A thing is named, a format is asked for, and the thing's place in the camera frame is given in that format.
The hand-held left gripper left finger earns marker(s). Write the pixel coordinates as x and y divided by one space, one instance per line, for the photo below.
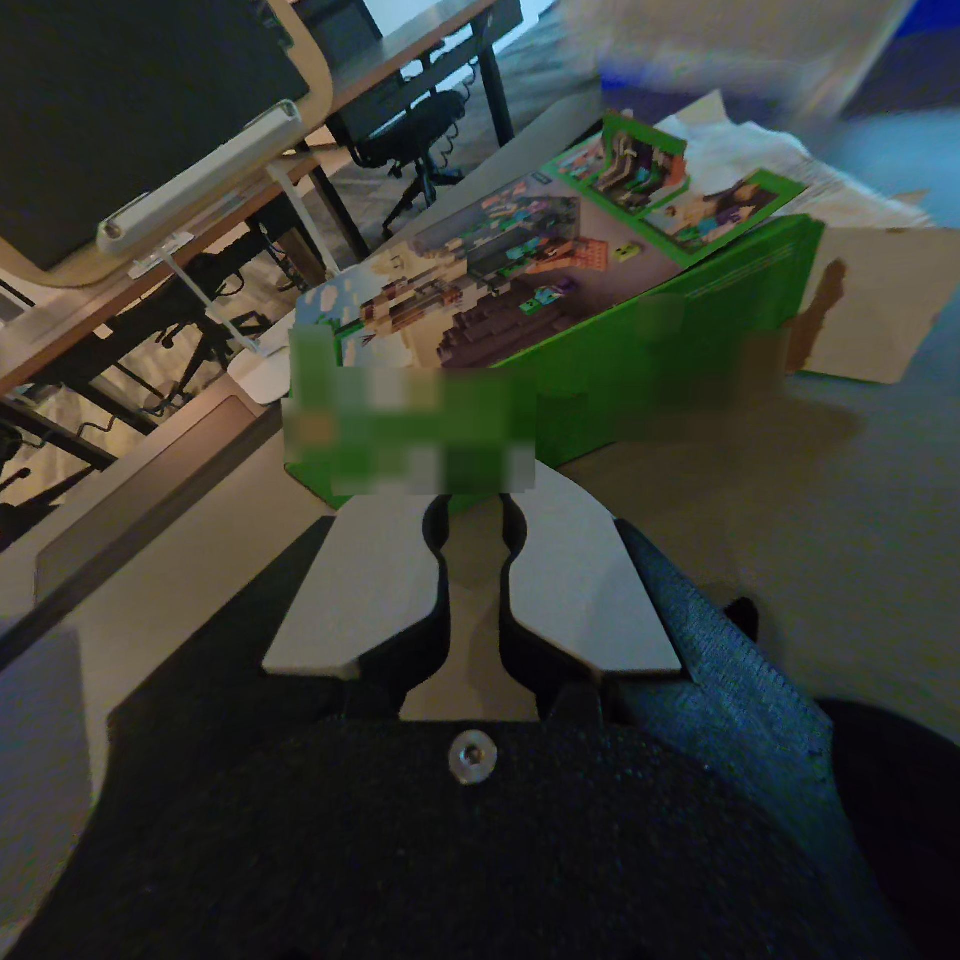
360 592

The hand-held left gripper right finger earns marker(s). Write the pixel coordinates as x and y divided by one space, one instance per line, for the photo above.
592 585

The green toy brick box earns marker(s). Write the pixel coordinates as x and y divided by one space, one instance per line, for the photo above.
600 247

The grey desk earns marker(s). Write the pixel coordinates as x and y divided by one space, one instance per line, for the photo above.
750 562

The black office chair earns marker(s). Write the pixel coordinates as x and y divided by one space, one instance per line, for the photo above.
420 124

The wooden office table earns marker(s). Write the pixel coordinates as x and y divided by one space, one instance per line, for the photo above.
405 60

